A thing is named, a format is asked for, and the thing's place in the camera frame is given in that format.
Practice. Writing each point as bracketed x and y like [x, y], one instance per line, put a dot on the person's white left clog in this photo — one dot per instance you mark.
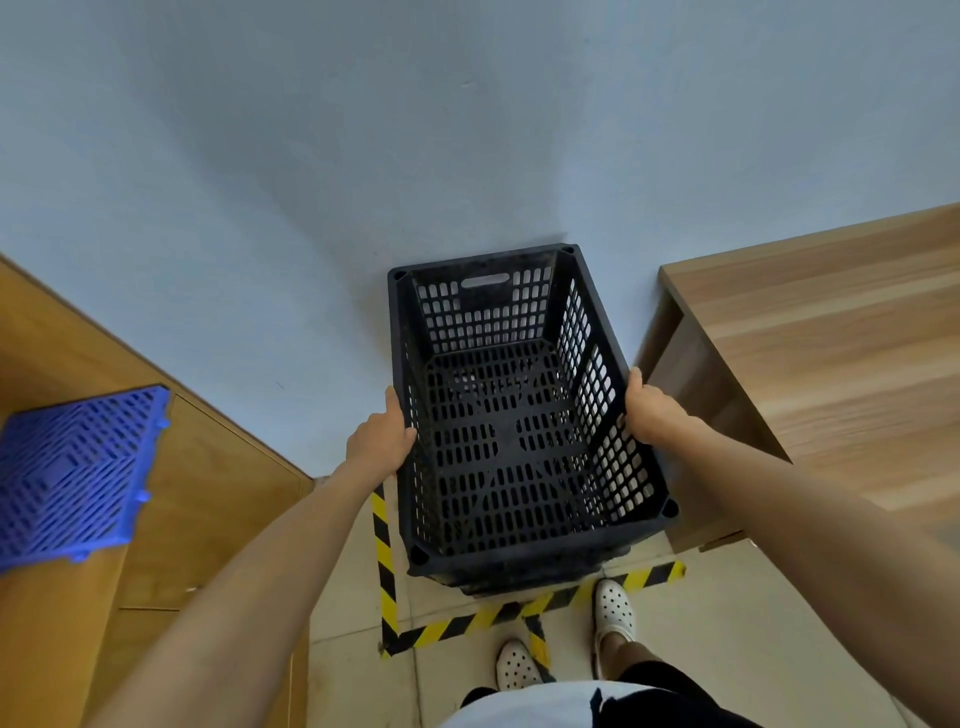
[516, 667]

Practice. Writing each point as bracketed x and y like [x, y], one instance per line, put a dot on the light wooden office desk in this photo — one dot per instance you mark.
[825, 337]

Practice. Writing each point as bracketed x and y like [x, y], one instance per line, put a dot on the person's black shorts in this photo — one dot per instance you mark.
[675, 697]

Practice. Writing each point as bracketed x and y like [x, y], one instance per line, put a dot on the person's white clog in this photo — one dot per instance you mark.
[516, 667]
[613, 607]

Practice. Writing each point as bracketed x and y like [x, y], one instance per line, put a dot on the person's left forearm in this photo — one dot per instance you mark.
[247, 600]

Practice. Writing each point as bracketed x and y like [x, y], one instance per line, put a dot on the person's right hand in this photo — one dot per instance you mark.
[656, 416]

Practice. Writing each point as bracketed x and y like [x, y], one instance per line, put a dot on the wooden wall cabinet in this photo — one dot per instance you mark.
[225, 510]

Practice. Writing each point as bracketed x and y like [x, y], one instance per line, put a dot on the person's right forearm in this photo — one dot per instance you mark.
[825, 525]

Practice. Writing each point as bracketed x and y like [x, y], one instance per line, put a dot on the blue plastic grid mat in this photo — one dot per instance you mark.
[75, 480]

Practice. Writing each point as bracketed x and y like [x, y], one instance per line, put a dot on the person's left hand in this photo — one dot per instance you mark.
[382, 446]

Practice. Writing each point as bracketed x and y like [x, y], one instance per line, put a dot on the black plastic crate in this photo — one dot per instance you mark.
[540, 585]
[510, 435]

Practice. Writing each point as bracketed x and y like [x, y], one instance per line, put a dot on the person's white right clog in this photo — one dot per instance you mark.
[613, 607]

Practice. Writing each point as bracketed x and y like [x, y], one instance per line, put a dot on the person's right leg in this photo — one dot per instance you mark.
[619, 652]

